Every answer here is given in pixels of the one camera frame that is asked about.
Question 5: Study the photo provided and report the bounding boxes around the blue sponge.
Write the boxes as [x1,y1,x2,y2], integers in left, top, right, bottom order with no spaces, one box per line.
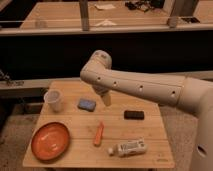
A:
[78,98,96,112]

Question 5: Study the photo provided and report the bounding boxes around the white paper sheet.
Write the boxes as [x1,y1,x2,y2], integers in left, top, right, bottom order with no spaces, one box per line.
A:
[94,4,116,10]

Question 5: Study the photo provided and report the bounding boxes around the orange bowl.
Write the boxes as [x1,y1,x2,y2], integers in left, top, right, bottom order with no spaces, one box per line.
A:
[31,122,70,161]

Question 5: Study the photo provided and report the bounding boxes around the black rectangular block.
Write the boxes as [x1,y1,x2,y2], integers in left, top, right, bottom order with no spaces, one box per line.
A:
[124,111,144,120]

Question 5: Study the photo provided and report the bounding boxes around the small clear cup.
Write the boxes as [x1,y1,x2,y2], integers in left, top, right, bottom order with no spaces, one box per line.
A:
[35,16,47,29]

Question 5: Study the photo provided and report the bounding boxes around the metal clamp bracket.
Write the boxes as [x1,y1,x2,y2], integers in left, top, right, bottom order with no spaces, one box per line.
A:
[0,69,24,86]

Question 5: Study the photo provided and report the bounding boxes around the small wooden table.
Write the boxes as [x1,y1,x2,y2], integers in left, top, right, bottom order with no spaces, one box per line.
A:
[23,81,175,169]

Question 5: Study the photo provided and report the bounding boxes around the orange carrot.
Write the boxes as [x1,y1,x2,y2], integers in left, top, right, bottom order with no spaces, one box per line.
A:
[93,122,104,146]

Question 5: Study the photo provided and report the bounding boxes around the white ceramic cup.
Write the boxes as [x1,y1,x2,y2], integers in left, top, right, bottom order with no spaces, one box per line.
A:
[44,90,62,112]

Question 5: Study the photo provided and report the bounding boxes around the black cables pile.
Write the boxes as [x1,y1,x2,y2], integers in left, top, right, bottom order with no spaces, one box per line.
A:
[124,0,165,13]

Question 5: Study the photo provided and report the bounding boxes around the folded white paper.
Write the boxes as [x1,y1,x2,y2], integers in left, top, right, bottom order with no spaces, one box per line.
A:
[95,19,117,27]

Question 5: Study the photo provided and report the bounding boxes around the black flat device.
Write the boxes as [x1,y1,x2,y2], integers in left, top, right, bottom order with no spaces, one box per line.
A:
[182,17,200,23]

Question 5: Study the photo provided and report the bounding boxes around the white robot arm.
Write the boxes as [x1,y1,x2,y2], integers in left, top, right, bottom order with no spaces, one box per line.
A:
[80,50,213,171]

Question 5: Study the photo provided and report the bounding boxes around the grey metal post right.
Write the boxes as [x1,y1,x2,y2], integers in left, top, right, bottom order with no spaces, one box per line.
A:
[167,0,185,28]

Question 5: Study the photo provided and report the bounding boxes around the grey metal post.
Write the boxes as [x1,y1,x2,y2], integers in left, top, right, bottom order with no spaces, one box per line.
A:
[167,0,185,28]
[79,0,90,31]

